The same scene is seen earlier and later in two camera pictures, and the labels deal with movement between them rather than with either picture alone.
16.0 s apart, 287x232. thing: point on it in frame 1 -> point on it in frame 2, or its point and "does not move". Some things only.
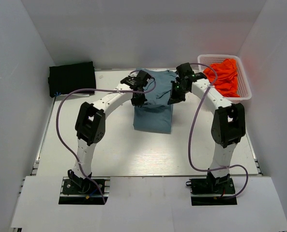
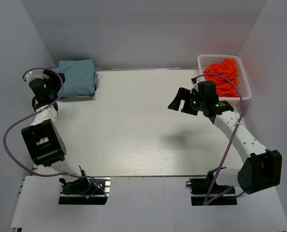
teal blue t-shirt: (155, 115) -> (81, 77)
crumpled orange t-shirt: (227, 78) does not move
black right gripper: (174, 98) -> (183, 94)
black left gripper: (140, 101) -> (56, 82)
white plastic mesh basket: (243, 88) does not move
